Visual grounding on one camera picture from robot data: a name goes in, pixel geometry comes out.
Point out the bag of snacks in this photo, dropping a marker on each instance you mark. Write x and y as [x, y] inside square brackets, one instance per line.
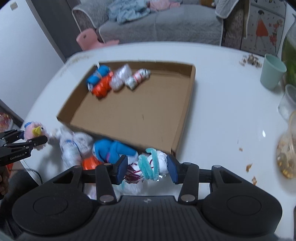
[285, 152]

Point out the shallow cardboard box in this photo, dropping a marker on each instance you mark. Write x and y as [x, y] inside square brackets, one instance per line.
[151, 116]

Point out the clear plastic cup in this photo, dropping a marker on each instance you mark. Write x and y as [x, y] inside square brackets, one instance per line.
[287, 103]

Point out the blue plush bundle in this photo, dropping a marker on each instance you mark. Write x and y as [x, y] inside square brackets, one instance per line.
[109, 151]

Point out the pink child stool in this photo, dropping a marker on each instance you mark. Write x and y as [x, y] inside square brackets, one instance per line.
[88, 40]

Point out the mint green cup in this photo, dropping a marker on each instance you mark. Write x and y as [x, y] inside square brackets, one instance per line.
[273, 69]

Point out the light blue blanket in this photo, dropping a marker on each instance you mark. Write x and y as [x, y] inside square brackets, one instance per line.
[127, 11]

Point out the blue sock bundle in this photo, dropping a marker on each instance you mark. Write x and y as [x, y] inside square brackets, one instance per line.
[96, 76]

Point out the white floral bundle red band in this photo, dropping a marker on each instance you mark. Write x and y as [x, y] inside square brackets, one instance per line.
[137, 78]

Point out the clear plastic bundle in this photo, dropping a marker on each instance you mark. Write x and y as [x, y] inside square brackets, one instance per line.
[119, 77]

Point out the brown plush toy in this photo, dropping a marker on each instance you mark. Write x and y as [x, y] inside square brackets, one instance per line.
[208, 3]

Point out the white grey sock bundle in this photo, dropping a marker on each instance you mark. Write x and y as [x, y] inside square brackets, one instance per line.
[75, 146]

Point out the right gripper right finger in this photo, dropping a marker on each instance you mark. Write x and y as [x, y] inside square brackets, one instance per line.
[189, 175]

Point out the pink cloth on sofa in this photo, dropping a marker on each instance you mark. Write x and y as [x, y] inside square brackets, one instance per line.
[161, 5]

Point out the orange bundle on table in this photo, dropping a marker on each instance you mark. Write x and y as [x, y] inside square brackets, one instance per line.
[90, 163]

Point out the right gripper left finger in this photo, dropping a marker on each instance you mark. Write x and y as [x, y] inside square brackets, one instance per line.
[104, 176]

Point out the pink fluffy toy bundle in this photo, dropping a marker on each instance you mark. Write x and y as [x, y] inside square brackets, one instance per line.
[34, 129]

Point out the grey throw blanket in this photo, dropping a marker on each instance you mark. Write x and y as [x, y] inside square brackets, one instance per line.
[223, 8]

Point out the grey sofa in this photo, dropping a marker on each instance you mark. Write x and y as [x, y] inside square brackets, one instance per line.
[191, 22]

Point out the orange plastic bundle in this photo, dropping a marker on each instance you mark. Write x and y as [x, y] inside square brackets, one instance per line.
[102, 88]

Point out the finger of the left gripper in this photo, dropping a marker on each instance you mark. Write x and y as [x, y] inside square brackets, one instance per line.
[29, 144]
[12, 135]

